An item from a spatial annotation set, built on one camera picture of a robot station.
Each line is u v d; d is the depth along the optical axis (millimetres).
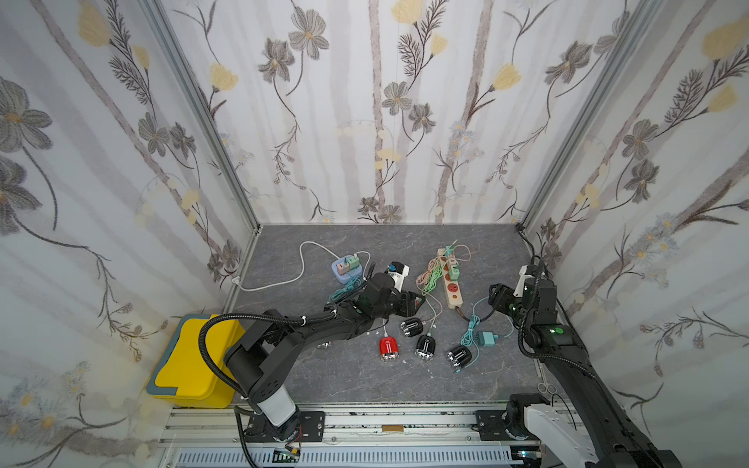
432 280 992
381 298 679
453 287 1001
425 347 854
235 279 1076
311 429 735
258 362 452
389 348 843
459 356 838
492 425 734
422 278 1007
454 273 978
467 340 883
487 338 883
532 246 1104
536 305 599
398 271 768
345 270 994
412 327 895
